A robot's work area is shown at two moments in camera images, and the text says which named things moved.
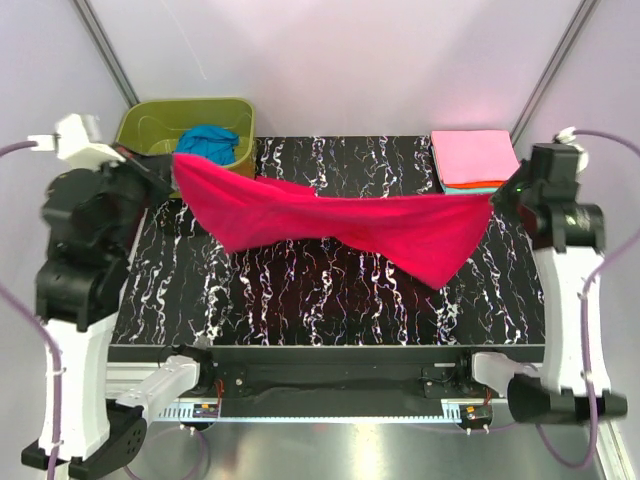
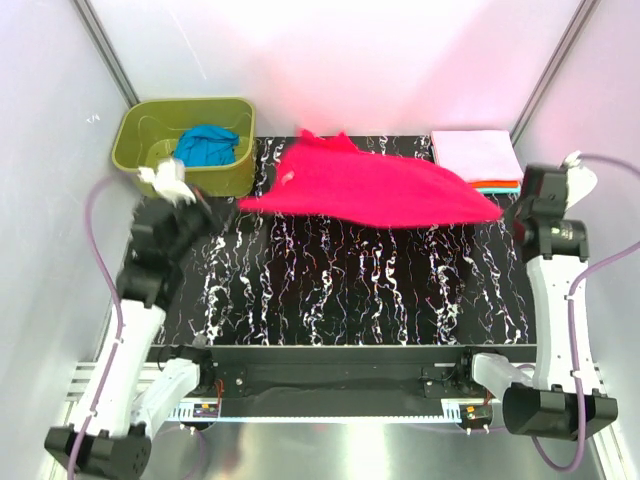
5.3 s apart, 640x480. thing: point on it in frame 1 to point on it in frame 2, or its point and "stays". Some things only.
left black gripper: x=156 y=170 to x=215 y=211
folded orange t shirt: x=473 y=186 stays
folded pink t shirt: x=471 y=156 stays
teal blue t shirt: x=213 y=142 stays
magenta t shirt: x=428 y=236 to x=327 y=181
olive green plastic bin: x=154 y=124 stays
